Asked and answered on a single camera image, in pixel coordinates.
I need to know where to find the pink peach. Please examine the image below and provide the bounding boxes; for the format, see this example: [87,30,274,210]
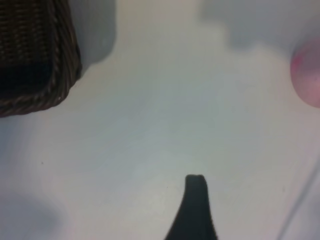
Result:
[289,37,320,109]

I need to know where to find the dark brown wicker basket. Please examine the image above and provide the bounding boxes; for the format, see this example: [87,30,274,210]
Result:
[0,0,83,118]

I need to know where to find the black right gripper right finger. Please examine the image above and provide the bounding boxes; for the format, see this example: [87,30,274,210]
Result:
[195,174,219,240]

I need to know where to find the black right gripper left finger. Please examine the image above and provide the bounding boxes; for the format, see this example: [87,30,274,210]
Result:
[163,174,197,240]

